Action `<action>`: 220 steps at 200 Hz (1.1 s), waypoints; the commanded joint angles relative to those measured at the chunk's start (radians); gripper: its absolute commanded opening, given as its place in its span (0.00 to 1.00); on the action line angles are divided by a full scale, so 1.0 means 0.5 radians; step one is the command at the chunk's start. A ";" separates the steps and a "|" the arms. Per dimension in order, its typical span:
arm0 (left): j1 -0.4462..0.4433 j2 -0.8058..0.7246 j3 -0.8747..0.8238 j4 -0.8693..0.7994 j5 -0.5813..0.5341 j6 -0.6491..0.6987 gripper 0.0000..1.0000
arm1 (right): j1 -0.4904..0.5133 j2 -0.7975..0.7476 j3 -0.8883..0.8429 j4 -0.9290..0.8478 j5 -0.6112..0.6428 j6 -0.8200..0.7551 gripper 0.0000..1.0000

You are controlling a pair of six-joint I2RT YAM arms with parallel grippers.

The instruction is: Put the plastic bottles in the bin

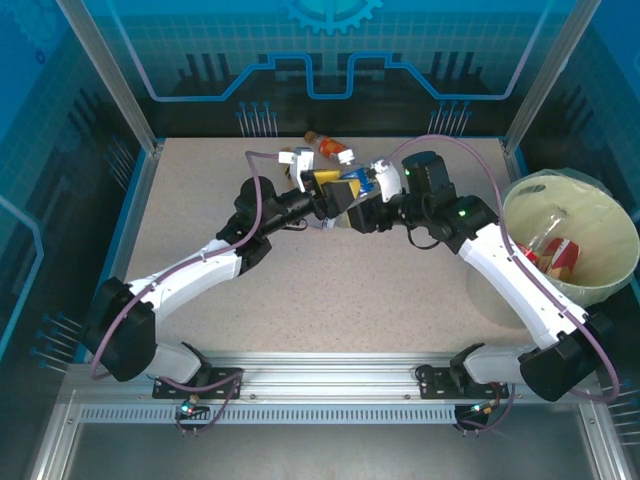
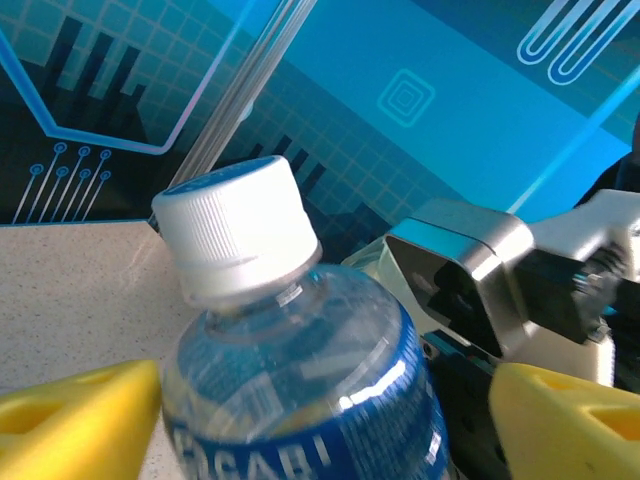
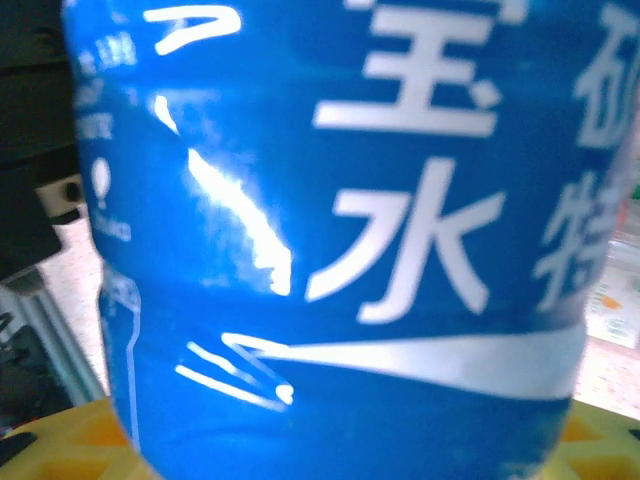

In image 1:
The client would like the orange label bottle brown cap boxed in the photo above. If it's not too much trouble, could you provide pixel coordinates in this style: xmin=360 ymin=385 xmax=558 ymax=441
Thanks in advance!
xmin=304 ymin=130 xmax=351 ymax=162

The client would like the red label bottle red cap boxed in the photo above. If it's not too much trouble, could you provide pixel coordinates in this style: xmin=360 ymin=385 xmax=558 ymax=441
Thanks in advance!
xmin=517 ymin=242 xmax=544 ymax=266

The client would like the clear bottle white cap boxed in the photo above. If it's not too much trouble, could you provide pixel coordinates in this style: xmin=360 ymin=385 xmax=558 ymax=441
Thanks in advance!
xmin=527 ymin=207 xmax=571 ymax=256

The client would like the red label tea bottle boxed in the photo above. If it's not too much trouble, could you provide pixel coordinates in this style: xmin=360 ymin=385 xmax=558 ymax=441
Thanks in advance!
xmin=542 ymin=236 xmax=581 ymax=276

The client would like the pale green plastic bin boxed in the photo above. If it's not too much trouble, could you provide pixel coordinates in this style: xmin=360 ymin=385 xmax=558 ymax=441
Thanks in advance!
xmin=467 ymin=169 xmax=635 ymax=331

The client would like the grey metal panel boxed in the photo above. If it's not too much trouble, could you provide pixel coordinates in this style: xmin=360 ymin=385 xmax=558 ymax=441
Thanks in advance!
xmin=29 ymin=422 xmax=616 ymax=480

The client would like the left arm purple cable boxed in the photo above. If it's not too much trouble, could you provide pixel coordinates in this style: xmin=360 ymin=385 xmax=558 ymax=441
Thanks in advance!
xmin=89 ymin=149 xmax=281 ymax=437

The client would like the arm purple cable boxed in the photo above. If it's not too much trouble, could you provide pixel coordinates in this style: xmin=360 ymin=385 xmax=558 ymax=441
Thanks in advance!
xmin=89 ymin=149 xmax=281 ymax=437
xmin=385 ymin=134 xmax=624 ymax=437

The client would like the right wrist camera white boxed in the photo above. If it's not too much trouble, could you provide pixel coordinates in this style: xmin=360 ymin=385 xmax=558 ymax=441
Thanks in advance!
xmin=369 ymin=158 xmax=403 ymax=204

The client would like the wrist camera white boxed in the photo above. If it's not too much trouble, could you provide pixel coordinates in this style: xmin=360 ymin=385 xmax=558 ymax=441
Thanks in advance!
xmin=369 ymin=158 xmax=403 ymax=204
xmin=277 ymin=146 xmax=316 ymax=194

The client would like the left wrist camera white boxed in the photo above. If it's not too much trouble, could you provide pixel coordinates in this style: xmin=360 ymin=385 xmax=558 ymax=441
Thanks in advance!
xmin=277 ymin=146 xmax=316 ymax=194

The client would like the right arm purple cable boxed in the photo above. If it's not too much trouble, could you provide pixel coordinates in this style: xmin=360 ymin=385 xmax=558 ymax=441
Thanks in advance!
xmin=385 ymin=134 xmax=624 ymax=437

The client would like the aluminium frame post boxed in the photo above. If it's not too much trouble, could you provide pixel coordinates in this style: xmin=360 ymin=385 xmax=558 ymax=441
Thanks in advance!
xmin=501 ymin=0 xmax=597 ymax=155
xmin=53 ymin=0 xmax=165 ymax=155

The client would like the aluminium mounting rail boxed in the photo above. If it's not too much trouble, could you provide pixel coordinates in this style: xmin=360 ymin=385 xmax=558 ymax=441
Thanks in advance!
xmin=58 ymin=349 xmax=604 ymax=407

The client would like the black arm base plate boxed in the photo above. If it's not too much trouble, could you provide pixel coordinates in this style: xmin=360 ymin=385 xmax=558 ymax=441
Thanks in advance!
xmin=152 ymin=367 xmax=245 ymax=401
xmin=418 ymin=366 xmax=510 ymax=400

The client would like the slotted grey cable duct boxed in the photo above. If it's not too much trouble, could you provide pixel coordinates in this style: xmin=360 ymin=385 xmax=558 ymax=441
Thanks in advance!
xmin=78 ymin=405 xmax=459 ymax=425

